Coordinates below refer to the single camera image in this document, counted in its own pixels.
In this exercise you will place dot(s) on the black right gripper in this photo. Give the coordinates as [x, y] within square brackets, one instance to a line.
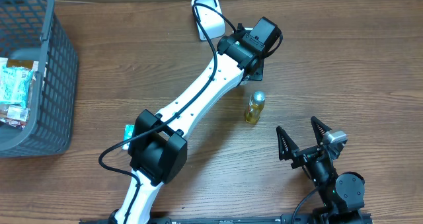
[289, 149]

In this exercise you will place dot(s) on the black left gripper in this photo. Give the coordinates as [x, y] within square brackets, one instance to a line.
[254, 71]

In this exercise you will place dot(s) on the yellow oil bottle silver cap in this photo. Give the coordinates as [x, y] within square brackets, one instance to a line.
[255, 107]

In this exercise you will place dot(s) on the teal snack packet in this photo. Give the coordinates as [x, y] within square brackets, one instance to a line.
[16, 79]

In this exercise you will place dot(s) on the brown white snack packet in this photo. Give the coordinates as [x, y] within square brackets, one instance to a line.
[14, 115]

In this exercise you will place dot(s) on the small teal box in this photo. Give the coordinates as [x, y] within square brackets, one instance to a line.
[129, 128]

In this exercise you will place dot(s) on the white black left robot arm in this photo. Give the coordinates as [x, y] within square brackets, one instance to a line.
[157, 149]

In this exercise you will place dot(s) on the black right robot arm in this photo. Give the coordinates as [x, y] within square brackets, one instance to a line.
[342, 194]

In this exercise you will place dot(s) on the white barcode scanner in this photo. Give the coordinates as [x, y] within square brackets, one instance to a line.
[212, 23]

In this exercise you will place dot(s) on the grey plastic basket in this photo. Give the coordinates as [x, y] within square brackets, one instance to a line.
[31, 31]

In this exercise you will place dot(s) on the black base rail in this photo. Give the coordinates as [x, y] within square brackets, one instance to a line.
[283, 219]

